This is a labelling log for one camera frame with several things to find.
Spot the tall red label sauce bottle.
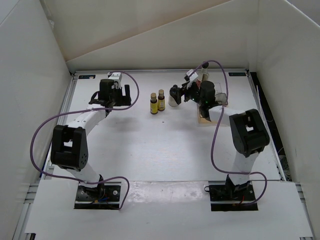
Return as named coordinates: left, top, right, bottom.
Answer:
left=196, top=62, right=209, bottom=88

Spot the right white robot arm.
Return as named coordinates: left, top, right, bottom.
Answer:
left=169, top=81, right=270, bottom=200

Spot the left small yellow label bottle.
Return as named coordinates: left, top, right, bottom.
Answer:
left=150, top=92, right=158, bottom=115

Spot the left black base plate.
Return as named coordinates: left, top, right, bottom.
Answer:
left=73, top=183, right=121, bottom=210

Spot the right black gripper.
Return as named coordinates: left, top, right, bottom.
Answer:
left=170, top=80, right=204, bottom=106

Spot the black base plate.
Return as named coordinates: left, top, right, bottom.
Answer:
left=73, top=183, right=121, bottom=210
left=204, top=184, right=258, bottom=212

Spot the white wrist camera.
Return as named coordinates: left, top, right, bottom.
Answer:
left=107, top=72, right=122, bottom=85
left=184, top=69, right=199, bottom=88

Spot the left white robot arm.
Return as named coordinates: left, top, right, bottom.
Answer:
left=50, top=78, right=132, bottom=200

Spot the purple cable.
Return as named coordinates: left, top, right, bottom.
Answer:
left=29, top=71, right=140, bottom=210
left=193, top=59, right=268, bottom=206

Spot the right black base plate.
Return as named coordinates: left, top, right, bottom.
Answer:
left=204, top=184, right=258, bottom=212

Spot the right small yellow label bottle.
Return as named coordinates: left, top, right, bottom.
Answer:
left=158, top=89, right=166, bottom=111

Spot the small yellow label bottle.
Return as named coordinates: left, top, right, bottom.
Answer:
left=158, top=89, right=166, bottom=111
left=150, top=92, right=158, bottom=115

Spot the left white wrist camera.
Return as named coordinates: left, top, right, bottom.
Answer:
left=107, top=72, right=122, bottom=85

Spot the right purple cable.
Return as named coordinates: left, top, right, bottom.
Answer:
left=193, top=59, right=268, bottom=206

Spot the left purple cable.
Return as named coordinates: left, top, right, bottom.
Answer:
left=29, top=71, right=140, bottom=210

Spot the tiered plastic condiment rack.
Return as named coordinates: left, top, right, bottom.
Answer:
left=197, top=82, right=228, bottom=125

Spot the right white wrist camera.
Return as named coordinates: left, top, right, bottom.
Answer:
left=184, top=69, right=199, bottom=88

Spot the white powder jar black lid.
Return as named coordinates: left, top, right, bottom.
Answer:
left=168, top=92, right=179, bottom=107

